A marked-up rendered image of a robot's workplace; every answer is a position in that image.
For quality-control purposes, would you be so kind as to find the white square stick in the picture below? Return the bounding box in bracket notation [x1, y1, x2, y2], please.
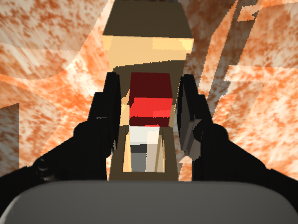
[129, 115, 159, 172]

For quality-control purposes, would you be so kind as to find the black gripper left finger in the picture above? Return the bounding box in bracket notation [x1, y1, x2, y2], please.
[0, 72, 122, 217]

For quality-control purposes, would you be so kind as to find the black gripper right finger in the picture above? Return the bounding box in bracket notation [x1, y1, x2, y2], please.
[175, 74, 298, 213]

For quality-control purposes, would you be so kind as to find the red cube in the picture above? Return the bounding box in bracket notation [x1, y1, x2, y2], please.
[129, 72, 173, 127]

